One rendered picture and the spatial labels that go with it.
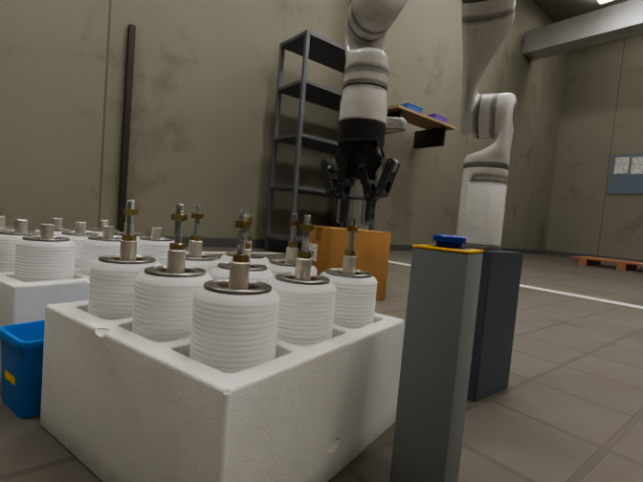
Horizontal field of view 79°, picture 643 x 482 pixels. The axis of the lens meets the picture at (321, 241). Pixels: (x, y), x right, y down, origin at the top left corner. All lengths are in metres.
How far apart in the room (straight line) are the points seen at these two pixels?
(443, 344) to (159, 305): 0.34
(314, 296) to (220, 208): 3.16
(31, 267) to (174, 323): 0.43
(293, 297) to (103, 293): 0.27
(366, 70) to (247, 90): 3.26
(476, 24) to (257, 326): 0.67
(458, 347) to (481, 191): 0.45
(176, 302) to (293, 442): 0.21
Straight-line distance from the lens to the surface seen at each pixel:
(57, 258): 0.89
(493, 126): 0.91
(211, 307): 0.42
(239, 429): 0.41
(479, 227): 0.87
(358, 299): 0.60
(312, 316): 0.51
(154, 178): 3.44
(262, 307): 0.42
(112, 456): 0.57
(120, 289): 0.61
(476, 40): 0.87
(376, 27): 0.67
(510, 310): 0.94
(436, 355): 0.51
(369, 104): 0.62
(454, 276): 0.49
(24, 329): 0.84
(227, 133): 3.70
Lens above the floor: 0.34
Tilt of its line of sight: 3 degrees down
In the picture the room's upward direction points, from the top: 5 degrees clockwise
